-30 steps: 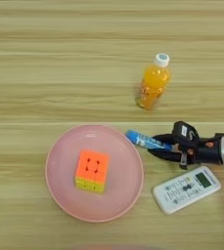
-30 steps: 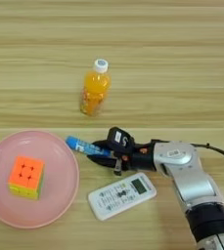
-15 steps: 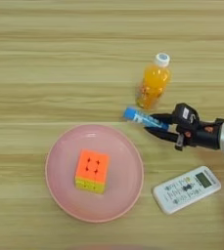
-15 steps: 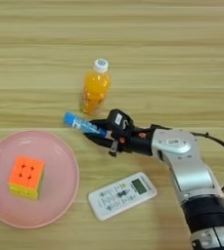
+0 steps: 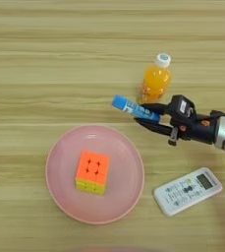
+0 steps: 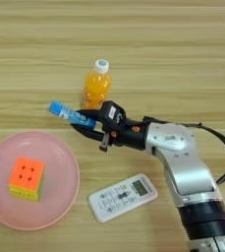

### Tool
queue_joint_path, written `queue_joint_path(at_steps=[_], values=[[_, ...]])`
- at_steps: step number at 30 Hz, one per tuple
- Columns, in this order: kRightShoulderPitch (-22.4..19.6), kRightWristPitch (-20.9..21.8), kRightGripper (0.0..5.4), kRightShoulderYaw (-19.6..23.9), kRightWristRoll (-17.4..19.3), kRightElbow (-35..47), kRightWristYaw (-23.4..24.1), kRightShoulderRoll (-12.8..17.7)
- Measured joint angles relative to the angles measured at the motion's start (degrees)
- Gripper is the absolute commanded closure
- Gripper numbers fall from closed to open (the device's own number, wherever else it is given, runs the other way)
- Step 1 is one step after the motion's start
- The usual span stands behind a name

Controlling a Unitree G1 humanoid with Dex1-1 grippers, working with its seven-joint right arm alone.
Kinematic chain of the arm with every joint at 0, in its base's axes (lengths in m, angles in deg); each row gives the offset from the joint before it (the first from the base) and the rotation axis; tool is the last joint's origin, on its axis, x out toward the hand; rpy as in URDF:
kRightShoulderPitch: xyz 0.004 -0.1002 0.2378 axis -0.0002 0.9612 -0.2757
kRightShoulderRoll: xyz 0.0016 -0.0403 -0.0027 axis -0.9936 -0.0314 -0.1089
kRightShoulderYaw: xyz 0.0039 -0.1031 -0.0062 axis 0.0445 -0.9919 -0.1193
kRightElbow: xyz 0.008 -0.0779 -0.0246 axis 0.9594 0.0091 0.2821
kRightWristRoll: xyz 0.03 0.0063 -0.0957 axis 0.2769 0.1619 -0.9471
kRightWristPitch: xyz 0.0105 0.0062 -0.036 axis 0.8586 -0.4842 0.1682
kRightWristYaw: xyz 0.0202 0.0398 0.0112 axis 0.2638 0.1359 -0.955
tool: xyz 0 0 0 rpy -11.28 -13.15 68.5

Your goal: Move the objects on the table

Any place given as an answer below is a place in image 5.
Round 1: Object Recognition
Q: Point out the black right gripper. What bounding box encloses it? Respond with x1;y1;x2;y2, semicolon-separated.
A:
134;102;220;147

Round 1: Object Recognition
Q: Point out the pink round plate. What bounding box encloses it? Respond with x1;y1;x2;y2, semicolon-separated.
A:
44;124;145;225

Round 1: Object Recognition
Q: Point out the blue glue stick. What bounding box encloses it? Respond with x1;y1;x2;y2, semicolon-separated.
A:
111;94;162;124

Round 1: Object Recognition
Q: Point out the white remote control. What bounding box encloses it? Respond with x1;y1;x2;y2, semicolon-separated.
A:
152;166;223;218

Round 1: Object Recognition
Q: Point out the orange juice bottle white cap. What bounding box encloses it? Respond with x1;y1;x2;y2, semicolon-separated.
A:
136;52;173;104

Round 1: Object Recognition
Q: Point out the orange yellow puzzle cube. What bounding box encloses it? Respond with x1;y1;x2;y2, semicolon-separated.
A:
75;151;111;196

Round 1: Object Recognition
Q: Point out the small black box white label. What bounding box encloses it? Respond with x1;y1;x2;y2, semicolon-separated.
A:
167;94;197;121

